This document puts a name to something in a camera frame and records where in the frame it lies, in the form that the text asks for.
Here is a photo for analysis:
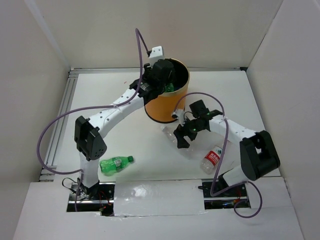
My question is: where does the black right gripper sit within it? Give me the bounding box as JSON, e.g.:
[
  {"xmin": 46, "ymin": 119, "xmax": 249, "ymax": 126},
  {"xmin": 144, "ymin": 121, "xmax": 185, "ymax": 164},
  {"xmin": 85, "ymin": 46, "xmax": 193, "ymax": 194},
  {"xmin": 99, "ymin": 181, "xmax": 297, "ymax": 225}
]
[{"xmin": 174, "ymin": 114, "xmax": 205, "ymax": 149}]

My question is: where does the green bottle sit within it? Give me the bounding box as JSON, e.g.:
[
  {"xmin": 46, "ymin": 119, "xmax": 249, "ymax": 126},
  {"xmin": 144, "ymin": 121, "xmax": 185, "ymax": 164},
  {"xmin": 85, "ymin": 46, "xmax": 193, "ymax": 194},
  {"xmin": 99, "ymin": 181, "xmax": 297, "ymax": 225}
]
[
  {"xmin": 99, "ymin": 156, "xmax": 134, "ymax": 175},
  {"xmin": 164, "ymin": 82, "xmax": 175, "ymax": 93}
]

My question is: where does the clear crushed bottle white cap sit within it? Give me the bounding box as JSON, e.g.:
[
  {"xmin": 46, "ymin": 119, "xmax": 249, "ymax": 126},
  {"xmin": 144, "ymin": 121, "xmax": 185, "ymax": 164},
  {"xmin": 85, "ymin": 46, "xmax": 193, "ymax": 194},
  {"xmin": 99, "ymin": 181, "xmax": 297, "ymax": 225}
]
[{"xmin": 160, "ymin": 125, "xmax": 197, "ymax": 160}]

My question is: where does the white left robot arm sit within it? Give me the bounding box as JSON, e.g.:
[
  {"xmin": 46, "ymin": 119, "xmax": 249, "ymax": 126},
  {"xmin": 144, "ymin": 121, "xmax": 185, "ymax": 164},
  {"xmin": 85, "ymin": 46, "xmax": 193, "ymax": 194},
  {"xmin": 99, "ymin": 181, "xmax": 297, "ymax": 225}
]
[{"xmin": 74, "ymin": 58, "xmax": 176, "ymax": 200}]

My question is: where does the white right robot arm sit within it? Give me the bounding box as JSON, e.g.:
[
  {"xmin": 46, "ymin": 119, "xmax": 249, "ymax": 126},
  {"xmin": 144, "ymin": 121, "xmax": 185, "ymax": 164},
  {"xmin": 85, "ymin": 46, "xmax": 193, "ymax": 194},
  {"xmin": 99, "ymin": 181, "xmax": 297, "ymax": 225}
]
[{"xmin": 172, "ymin": 100, "xmax": 280, "ymax": 197}]

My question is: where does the orange cylindrical bin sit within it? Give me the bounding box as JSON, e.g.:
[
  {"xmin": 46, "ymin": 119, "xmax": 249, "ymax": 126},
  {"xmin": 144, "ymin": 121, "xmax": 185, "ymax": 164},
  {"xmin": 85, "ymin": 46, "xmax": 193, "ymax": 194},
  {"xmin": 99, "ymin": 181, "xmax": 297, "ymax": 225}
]
[{"xmin": 144, "ymin": 58, "xmax": 190, "ymax": 124}]

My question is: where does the clear bottle red label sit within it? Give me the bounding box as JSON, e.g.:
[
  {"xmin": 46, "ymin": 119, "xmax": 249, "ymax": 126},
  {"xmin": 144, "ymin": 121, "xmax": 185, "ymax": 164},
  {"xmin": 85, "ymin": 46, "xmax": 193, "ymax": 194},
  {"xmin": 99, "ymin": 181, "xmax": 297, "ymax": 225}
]
[{"xmin": 200, "ymin": 145, "xmax": 222, "ymax": 175}]

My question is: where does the white taped front panel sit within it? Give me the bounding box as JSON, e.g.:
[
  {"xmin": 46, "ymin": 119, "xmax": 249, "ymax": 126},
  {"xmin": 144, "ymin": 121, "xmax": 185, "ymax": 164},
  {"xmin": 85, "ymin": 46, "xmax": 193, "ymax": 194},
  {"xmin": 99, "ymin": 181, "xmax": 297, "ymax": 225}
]
[{"xmin": 113, "ymin": 179, "xmax": 206, "ymax": 217}]

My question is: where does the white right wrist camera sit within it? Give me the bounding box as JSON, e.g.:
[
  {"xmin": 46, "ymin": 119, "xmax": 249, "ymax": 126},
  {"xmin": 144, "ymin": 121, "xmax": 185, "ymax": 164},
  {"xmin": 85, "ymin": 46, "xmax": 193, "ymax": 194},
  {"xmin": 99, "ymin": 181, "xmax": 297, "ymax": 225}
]
[{"xmin": 171, "ymin": 108, "xmax": 186, "ymax": 126}]

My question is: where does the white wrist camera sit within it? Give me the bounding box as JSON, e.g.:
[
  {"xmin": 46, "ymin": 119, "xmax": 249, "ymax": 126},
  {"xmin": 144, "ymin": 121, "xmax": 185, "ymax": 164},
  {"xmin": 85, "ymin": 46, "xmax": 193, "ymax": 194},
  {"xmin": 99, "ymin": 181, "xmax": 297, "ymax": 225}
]
[
  {"xmin": 148, "ymin": 46, "xmax": 165, "ymax": 66},
  {"xmin": 171, "ymin": 108, "xmax": 186, "ymax": 126}
]

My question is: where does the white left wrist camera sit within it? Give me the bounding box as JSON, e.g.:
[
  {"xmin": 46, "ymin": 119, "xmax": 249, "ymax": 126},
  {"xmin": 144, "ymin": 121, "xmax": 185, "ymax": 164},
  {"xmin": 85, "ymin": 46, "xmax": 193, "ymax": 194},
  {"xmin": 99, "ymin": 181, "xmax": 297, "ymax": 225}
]
[{"xmin": 148, "ymin": 46, "xmax": 165, "ymax": 66}]

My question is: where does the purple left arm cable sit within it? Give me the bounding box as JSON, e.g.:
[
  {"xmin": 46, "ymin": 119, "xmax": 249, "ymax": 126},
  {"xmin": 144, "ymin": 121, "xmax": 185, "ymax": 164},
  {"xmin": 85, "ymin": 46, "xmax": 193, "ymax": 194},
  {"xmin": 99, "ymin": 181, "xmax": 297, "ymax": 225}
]
[{"xmin": 36, "ymin": 27, "xmax": 155, "ymax": 211}]

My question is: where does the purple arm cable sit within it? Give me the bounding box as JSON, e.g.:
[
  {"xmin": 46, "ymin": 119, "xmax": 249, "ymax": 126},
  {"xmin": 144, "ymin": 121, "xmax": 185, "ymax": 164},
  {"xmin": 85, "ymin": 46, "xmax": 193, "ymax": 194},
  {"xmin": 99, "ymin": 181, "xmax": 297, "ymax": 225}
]
[
  {"xmin": 36, "ymin": 27, "xmax": 155, "ymax": 211},
  {"xmin": 173, "ymin": 92, "xmax": 263, "ymax": 220}
]

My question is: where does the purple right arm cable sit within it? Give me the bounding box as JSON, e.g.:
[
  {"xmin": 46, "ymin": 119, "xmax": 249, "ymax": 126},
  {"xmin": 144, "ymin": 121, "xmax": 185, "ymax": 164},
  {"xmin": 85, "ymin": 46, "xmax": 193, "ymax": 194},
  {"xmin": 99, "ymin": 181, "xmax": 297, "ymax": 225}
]
[{"xmin": 173, "ymin": 92, "xmax": 263, "ymax": 220}]

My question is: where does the aluminium frame rail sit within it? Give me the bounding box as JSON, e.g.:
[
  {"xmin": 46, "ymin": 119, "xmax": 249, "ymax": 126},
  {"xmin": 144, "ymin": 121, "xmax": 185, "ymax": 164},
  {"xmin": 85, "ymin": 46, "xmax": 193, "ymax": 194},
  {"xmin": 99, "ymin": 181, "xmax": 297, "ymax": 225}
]
[{"xmin": 36, "ymin": 67, "xmax": 247, "ymax": 175}]

